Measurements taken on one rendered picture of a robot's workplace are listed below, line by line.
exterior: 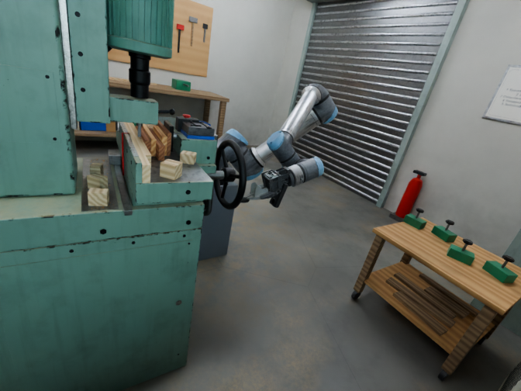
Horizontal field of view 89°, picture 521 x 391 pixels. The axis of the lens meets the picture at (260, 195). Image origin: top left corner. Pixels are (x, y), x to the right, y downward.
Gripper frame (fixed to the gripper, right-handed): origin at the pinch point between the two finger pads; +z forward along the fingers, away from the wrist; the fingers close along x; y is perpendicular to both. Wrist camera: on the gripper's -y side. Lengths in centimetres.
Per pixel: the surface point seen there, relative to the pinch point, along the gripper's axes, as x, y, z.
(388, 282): 21, -86, -75
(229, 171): -8.0, 10.8, 3.5
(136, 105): -6, 43, 29
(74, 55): -3, 58, 39
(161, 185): 16.7, 26.8, 31.3
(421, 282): 28, -96, -100
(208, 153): -6.2, 21.4, 10.8
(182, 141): -6.2, 28.6, 18.5
